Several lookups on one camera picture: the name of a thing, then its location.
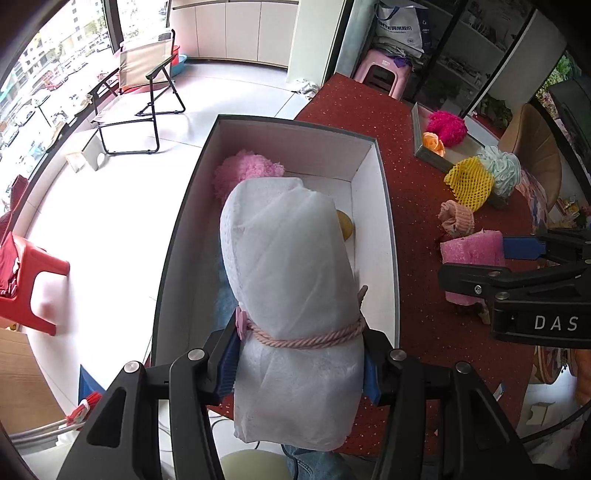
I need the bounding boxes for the brown cardboard sheet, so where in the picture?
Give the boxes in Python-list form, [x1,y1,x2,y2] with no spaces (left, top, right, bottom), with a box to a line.
[0,328,63,437]

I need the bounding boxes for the brown shell chair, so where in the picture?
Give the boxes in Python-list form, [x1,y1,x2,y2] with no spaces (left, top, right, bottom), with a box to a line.
[499,102,563,217]

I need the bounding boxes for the magenta fluffy yarn piece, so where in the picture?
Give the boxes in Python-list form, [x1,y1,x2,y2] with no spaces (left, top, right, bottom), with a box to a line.
[426,111,468,147]

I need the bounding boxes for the glass display cabinet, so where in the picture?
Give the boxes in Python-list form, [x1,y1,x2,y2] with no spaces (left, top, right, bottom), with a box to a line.
[406,0,539,118]

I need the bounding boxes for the pink fluffy yarn piece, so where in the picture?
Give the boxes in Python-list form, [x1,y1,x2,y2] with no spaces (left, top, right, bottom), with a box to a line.
[211,148,286,204]

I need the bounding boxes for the pink brown yellow knit hat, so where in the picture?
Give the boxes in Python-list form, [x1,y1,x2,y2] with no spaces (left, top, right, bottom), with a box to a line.
[438,199,475,238]

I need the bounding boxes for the white cabinet row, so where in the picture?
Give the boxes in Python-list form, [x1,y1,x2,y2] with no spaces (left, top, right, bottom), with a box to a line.
[168,0,301,71]

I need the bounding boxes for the pink plastic stool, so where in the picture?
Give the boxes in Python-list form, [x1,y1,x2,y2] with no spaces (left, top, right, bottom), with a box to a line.
[352,51,411,100]

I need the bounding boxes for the mint bath pouf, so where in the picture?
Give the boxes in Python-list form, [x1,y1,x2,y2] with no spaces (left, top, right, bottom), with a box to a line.
[475,145,522,199]

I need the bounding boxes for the large white box dark outside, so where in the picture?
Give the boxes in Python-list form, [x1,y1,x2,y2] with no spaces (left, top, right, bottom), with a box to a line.
[151,114,400,370]

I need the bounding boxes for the blue dustpan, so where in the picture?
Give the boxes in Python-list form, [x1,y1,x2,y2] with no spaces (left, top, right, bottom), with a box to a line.
[78,364,95,402]

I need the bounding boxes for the grey tray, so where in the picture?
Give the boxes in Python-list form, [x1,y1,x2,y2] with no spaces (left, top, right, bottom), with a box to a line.
[412,102,513,208]

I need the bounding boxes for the yellow knit net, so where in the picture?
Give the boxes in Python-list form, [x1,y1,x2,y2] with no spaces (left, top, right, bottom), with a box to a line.
[444,156,496,213]

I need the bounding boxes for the peach fabric rose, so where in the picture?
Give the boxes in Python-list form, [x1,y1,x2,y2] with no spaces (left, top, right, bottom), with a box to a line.
[422,131,446,158]

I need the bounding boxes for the dark screen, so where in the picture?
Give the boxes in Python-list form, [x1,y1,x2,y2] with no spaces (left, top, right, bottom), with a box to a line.
[549,76,591,155]

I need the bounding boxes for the pink red soft cloth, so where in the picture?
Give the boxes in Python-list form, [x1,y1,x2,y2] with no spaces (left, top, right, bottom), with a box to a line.
[438,229,508,308]

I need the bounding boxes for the red plastic stool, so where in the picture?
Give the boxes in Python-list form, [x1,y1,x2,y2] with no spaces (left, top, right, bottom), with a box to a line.
[0,231,70,335]

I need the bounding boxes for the white mesh bundle pink cord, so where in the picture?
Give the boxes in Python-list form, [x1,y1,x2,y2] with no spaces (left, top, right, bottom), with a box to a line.
[219,178,368,453]

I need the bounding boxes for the black frame folding chair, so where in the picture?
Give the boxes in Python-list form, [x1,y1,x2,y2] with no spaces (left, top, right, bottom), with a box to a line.
[88,30,186,155]

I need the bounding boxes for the red bristle broom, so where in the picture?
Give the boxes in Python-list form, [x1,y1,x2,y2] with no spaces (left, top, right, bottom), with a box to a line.
[67,392,103,428]

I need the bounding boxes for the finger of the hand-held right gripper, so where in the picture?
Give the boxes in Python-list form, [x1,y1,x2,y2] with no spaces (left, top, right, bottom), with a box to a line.
[502,228,591,264]
[438,261,591,308]

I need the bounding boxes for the potted plant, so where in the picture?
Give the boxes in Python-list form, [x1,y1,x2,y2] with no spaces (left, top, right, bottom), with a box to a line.
[480,95,514,131]

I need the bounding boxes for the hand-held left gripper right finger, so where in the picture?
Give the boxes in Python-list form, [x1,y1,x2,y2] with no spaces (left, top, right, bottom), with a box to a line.
[358,330,539,480]

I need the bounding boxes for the beige soft cloth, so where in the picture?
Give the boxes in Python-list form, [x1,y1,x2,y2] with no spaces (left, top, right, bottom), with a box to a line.
[336,210,356,241]

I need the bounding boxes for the small white open carton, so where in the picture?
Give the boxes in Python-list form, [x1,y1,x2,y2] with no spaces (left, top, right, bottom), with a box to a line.
[529,401,557,425]

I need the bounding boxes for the person's blue jeans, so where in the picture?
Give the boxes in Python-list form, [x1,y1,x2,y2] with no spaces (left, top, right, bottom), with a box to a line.
[281,443,356,480]

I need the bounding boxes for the light blue fluffy yarn piece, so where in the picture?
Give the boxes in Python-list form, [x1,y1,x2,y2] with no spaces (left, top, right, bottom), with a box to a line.
[213,263,243,330]

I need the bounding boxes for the white shopping bag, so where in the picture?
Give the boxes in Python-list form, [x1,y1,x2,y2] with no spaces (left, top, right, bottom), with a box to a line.
[372,0,432,58]

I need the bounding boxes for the printed cushion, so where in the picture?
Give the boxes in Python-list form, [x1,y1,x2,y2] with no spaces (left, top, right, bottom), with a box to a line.
[515,168,550,232]

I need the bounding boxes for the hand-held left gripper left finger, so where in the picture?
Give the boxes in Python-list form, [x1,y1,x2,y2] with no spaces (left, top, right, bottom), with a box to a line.
[55,318,243,480]

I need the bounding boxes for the white square container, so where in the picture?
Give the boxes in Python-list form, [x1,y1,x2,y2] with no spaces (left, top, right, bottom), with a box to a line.
[65,136,112,172]

